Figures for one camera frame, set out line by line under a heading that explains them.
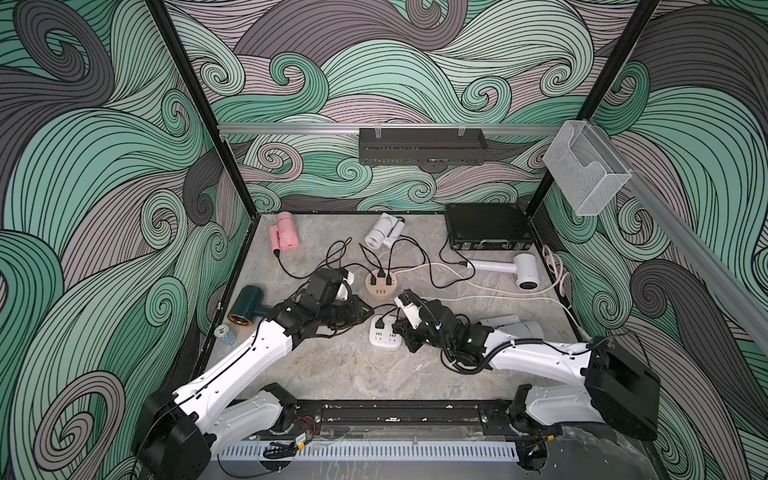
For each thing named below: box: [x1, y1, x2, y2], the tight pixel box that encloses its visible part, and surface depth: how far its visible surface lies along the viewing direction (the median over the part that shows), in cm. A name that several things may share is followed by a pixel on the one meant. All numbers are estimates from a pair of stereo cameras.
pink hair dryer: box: [269, 211, 300, 252], surface depth 111 cm
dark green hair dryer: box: [227, 285, 271, 327], surface depth 92 cm
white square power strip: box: [368, 316, 403, 348], surface depth 86 cm
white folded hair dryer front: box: [478, 314, 544, 339], surface depth 89 cm
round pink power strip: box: [365, 270, 397, 300], surface depth 97 cm
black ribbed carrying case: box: [444, 203, 534, 251], surface depth 109 cm
